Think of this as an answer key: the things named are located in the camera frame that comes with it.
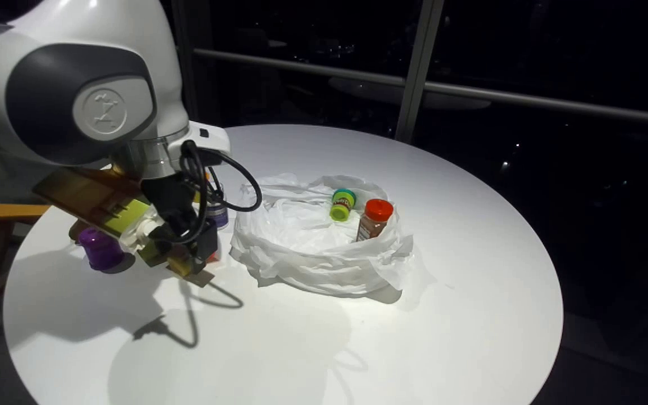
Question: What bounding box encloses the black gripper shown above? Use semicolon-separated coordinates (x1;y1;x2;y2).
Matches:
142;173;218;272

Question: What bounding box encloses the purple dough tub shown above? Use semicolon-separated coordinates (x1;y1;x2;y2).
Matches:
77;226;132;274

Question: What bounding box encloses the teal lid green dough tub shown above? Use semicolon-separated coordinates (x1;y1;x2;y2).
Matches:
329;188;358;221

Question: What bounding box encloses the red lid spice bottle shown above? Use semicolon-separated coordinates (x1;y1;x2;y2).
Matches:
356;198;394;241

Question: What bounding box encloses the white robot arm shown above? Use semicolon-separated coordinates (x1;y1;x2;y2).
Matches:
0;0;229;274

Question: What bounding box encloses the white plastic bag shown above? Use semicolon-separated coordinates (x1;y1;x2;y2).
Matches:
229;173;415;297

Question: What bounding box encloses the window frame railing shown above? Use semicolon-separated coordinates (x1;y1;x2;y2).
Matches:
164;0;648;143

